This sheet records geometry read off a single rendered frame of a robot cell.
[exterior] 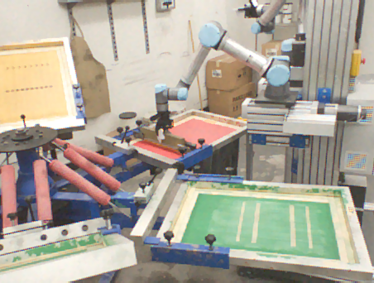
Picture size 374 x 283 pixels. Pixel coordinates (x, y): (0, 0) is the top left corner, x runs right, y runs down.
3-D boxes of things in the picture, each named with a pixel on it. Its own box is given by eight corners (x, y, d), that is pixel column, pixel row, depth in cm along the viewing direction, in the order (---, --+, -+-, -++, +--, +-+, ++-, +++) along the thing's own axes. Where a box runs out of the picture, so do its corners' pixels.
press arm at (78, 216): (302, 237, 176) (303, 226, 174) (303, 246, 171) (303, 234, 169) (45, 216, 203) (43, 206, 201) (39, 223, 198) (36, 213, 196)
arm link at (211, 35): (294, 66, 224) (208, 16, 222) (294, 73, 210) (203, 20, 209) (281, 84, 229) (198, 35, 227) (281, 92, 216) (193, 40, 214)
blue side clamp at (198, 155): (206, 152, 246) (206, 142, 243) (213, 155, 242) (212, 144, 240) (172, 170, 226) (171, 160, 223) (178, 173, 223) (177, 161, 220)
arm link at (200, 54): (211, 14, 232) (173, 86, 254) (208, 16, 222) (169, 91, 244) (228, 25, 232) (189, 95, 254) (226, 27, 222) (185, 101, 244)
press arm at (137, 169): (201, 140, 285) (200, 132, 283) (208, 141, 281) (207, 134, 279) (39, 219, 203) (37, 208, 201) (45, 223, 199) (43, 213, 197)
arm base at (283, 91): (291, 92, 242) (293, 75, 238) (288, 99, 229) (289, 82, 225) (266, 91, 247) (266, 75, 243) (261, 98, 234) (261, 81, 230)
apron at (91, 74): (108, 110, 464) (94, 13, 422) (112, 112, 459) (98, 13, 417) (68, 123, 429) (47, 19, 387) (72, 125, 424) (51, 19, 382)
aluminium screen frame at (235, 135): (192, 112, 312) (192, 108, 310) (256, 128, 275) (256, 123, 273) (111, 146, 260) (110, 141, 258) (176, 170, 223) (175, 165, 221)
